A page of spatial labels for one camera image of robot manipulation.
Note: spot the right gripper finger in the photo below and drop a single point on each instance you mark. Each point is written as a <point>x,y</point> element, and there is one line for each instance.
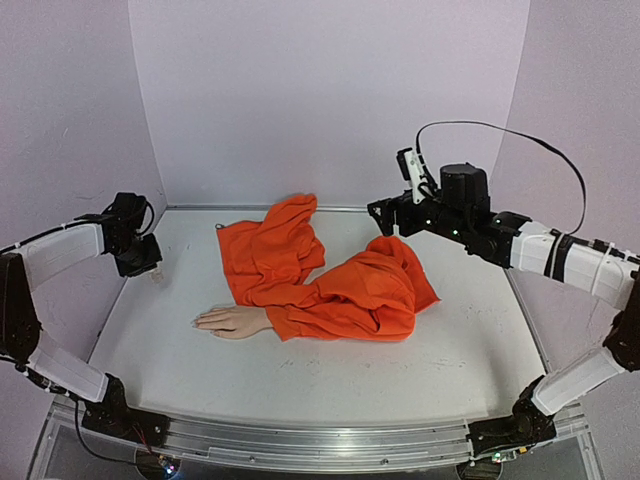
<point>388,225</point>
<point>384,209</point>

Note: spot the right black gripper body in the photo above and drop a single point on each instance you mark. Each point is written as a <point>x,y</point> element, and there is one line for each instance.
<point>395,215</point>

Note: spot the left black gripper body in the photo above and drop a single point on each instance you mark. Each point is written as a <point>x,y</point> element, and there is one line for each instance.
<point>139,259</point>

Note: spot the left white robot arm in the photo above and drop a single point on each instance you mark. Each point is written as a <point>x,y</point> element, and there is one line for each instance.
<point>123,232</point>

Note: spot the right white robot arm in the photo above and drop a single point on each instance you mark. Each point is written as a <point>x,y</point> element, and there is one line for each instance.
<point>460,212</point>

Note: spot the orange cloth garment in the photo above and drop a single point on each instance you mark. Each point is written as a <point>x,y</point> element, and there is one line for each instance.
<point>376,295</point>

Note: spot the mannequin hand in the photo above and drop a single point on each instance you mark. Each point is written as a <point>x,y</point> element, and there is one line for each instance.
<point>234,323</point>

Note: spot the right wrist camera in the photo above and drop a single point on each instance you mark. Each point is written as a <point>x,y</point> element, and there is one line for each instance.
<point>416,174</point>

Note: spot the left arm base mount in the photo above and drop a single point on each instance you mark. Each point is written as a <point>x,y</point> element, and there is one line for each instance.
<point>112,416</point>

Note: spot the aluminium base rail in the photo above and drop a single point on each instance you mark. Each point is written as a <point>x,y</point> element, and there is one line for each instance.
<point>208,448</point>

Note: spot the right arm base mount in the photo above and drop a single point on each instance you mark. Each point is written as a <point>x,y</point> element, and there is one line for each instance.
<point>526,426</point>

